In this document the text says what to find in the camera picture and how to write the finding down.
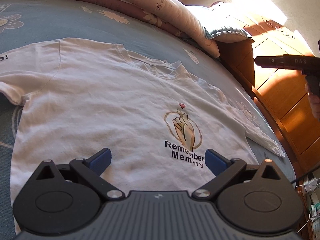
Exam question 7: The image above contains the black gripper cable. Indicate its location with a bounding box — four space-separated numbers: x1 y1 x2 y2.
289 164 320 184

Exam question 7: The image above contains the bed with blue floral sheet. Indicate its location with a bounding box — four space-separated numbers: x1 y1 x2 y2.
0 0 296 233

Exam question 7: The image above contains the wooden nightstand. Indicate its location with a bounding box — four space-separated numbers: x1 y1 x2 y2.
296 175 320 240

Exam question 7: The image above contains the pink floral quilt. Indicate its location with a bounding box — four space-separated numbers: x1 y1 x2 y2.
0 0 221 57

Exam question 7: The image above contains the white long-sleeve printed shirt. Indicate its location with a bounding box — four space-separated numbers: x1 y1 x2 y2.
0 37 286 236

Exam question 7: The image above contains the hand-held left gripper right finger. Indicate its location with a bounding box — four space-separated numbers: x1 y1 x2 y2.
192 149 283 202

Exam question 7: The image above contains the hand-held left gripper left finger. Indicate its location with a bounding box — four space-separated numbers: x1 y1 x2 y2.
36 148 124 200

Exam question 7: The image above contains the person's right hand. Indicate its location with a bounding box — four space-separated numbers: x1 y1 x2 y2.
307 92 320 120

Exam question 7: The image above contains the cream pillow with teal fringe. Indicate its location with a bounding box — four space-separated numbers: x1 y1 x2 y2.
189 2 255 42

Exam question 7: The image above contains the wooden headboard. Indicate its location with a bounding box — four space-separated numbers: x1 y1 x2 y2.
207 1 320 181

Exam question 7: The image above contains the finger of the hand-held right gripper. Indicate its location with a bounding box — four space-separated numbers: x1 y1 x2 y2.
255 54 285 68

